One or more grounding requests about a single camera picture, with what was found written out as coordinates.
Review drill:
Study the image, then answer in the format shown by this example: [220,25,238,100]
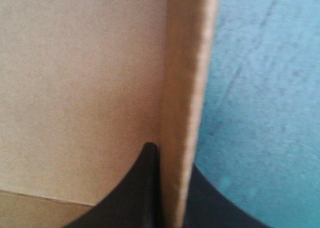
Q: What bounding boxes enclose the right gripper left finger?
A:
[65,142,168,228]

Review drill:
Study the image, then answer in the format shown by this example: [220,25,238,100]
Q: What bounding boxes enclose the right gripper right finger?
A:
[183,164,269,228]

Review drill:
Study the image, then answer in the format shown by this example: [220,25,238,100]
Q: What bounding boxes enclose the brown cardboard box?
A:
[0,0,221,228]

